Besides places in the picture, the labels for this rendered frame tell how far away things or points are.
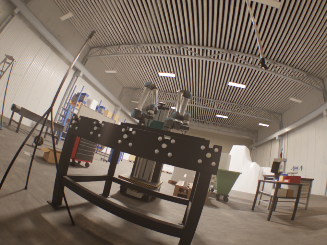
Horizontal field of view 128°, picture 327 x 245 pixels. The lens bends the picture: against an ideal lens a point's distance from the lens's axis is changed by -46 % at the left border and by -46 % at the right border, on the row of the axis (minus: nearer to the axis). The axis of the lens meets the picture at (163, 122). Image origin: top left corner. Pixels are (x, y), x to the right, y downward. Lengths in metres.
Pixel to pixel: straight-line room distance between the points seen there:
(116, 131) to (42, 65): 10.80
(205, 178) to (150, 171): 1.86
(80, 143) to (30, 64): 8.61
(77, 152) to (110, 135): 2.48
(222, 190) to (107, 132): 3.54
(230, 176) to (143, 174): 2.35
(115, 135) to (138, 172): 1.70
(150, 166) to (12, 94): 9.80
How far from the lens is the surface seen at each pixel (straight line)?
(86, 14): 11.82
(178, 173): 5.36
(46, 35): 11.35
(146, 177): 2.77
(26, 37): 11.41
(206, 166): 0.97
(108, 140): 1.17
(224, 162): 5.32
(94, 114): 6.38
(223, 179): 4.10
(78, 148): 3.59
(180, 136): 1.94
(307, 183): 5.01
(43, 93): 11.75
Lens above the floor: 0.76
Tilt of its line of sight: 15 degrees up
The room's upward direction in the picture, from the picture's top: 15 degrees clockwise
